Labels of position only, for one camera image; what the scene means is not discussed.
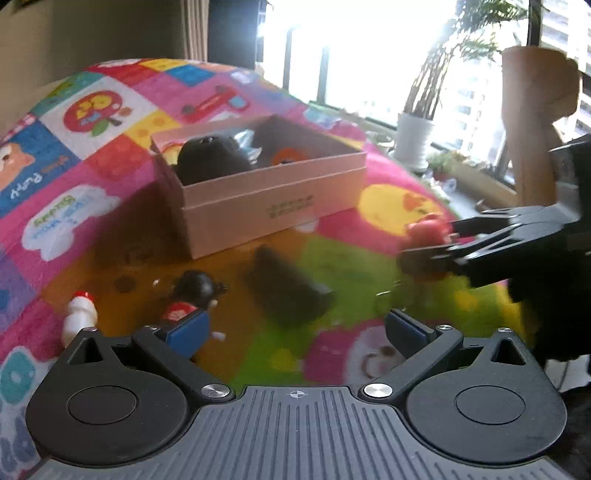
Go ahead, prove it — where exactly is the black-haired red dress doll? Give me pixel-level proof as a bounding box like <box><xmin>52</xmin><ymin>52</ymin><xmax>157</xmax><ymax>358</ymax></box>
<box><xmin>152</xmin><ymin>270</ymin><xmax>228</xmax><ymax>343</ymax></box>

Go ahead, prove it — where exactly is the red toy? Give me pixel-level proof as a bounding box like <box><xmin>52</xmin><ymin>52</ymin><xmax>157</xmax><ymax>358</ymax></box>
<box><xmin>399</xmin><ymin>213</ymin><xmax>456</xmax><ymax>282</ymax></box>

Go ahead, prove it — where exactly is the black cylinder case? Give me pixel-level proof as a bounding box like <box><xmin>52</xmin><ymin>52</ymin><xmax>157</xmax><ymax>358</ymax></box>
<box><xmin>246</xmin><ymin>246</ymin><xmax>337</xmax><ymax>328</ymax></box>

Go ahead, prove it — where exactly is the cardboard box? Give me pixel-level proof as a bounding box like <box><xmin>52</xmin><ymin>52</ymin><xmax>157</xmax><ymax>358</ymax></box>
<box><xmin>150</xmin><ymin>115</ymin><xmax>368</xmax><ymax>260</ymax></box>

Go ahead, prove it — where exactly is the small plant in red pot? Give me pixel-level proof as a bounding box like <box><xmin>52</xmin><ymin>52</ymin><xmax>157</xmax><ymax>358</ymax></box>
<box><xmin>427</xmin><ymin>152</ymin><xmax>458</xmax><ymax>184</ymax></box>

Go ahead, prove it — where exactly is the orange plastic toy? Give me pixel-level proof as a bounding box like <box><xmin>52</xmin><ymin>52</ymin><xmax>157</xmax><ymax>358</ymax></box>
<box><xmin>270</xmin><ymin>148</ymin><xmax>308</xmax><ymax>166</ymax></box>

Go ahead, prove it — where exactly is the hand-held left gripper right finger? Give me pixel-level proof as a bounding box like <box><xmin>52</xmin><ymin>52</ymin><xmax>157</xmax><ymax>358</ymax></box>
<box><xmin>363</xmin><ymin>309</ymin><xmax>539</xmax><ymax>402</ymax></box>

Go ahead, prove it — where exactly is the beige curtain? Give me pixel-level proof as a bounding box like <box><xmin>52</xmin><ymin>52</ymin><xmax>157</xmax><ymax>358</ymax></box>
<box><xmin>182</xmin><ymin>0</ymin><xmax>211</xmax><ymax>61</ymax></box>

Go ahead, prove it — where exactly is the grey window sill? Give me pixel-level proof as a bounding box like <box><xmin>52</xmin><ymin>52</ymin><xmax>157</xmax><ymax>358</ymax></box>
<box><xmin>369</xmin><ymin>115</ymin><xmax>523</xmax><ymax>223</ymax></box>

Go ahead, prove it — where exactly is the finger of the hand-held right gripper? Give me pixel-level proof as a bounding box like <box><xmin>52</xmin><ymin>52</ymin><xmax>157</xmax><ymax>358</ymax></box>
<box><xmin>445</xmin><ymin>205</ymin><xmax>562</xmax><ymax>237</ymax></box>
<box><xmin>400</xmin><ymin>222</ymin><xmax>578</xmax><ymax>287</ymax></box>

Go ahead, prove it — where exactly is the potted palm in white pot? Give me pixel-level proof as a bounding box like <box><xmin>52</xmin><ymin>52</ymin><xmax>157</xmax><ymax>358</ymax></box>
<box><xmin>396</xmin><ymin>0</ymin><xmax>528</xmax><ymax>170</ymax></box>

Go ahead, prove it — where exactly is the clear plastic wrapper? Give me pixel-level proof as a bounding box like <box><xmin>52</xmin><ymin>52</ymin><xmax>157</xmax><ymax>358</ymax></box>
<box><xmin>233</xmin><ymin>129</ymin><xmax>260</xmax><ymax>154</ymax></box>

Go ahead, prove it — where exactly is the colourful printed play mat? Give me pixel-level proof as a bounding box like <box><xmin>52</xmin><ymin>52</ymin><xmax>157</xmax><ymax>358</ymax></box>
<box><xmin>0</xmin><ymin>58</ymin><xmax>591</xmax><ymax>462</ymax></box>

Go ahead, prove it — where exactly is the dark brown plush toy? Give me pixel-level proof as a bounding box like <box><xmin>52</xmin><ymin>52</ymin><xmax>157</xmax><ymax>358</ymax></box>
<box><xmin>177</xmin><ymin>135</ymin><xmax>253</xmax><ymax>186</ymax></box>

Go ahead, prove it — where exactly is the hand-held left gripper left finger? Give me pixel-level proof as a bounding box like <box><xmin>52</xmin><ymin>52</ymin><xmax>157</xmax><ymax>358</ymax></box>
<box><xmin>60</xmin><ymin>308</ymin><xmax>235</xmax><ymax>407</ymax></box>

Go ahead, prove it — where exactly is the tan column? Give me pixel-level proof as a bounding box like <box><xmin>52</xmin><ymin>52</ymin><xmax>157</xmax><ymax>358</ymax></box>
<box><xmin>501</xmin><ymin>45</ymin><xmax>583</xmax><ymax>206</ymax></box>

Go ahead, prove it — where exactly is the white toy bottle red cap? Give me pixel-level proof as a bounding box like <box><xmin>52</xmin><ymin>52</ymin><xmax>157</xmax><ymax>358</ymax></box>
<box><xmin>62</xmin><ymin>292</ymin><xmax>99</xmax><ymax>347</ymax></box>

